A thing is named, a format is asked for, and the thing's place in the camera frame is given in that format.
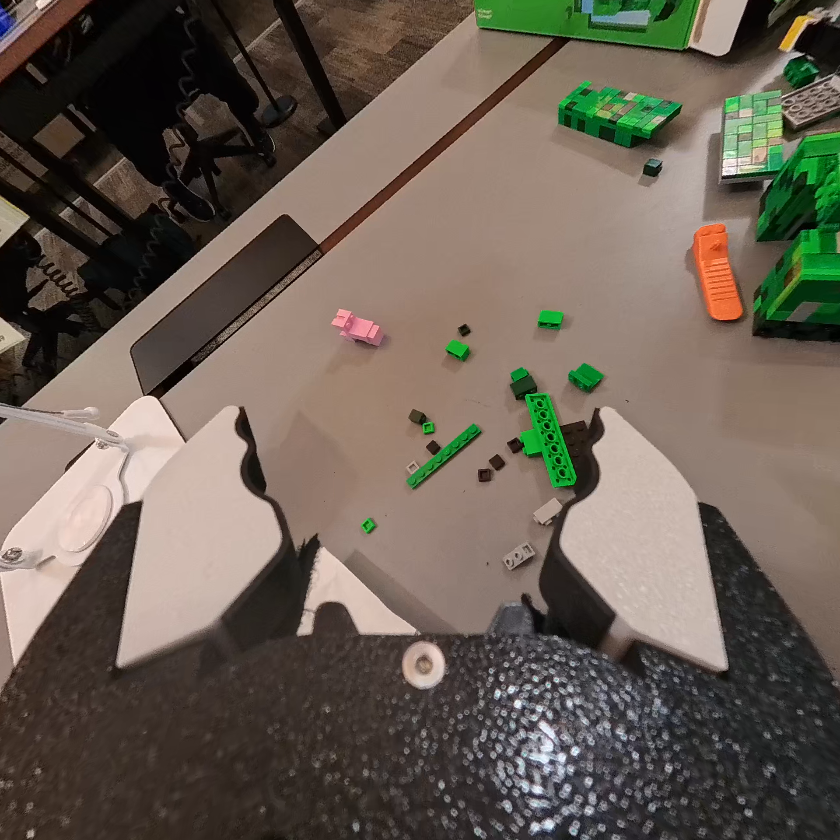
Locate pink toy pig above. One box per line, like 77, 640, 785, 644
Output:
331, 308, 385, 349

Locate black coiled cable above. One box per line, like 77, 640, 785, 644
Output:
33, 252, 90, 300

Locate grey studded plate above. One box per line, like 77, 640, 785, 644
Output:
780, 74, 840, 133

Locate black office chair base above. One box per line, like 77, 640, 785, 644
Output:
176, 123, 277, 193

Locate dark brown plate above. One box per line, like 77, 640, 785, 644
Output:
560, 420, 602, 462

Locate black table leg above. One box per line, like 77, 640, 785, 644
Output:
272, 0, 347, 136

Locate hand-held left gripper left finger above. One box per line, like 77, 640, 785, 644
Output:
117, 405, 320, 669

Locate orange brick separator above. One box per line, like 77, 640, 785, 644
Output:
692, 223, 746, 322

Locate black desk cable flap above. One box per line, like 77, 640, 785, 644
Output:
130, 214, 324, 396

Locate green block model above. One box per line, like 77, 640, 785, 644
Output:
755, 131, 840, 244
751, 230, 840, 342

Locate green cardboard box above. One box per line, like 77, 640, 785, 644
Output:
475, 0, 750, 58

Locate green holed plate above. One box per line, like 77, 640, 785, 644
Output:
520, 392, 582, 490

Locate clear safety glasses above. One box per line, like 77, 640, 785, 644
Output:
0, 403, 129, 573

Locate white printed paper bag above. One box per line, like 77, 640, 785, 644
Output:
297, 546, 421, 637

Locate green brick wall panel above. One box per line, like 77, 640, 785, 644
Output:
557, 81, 684, 149

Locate long thin green plate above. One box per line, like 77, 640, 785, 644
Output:
406, 424, 483, 490

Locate brown wooden table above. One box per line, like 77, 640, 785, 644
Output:
0, 0, 94, 84

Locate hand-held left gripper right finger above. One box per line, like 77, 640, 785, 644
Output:
524, 407, 729, 675

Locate dark box with yellow edge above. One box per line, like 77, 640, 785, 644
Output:
777, 8, 840, 61

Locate green tiled square plate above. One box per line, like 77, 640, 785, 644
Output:
719, 91, 786, 186

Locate scattered small dark tiles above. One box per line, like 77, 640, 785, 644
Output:
407, 322, 525, 485

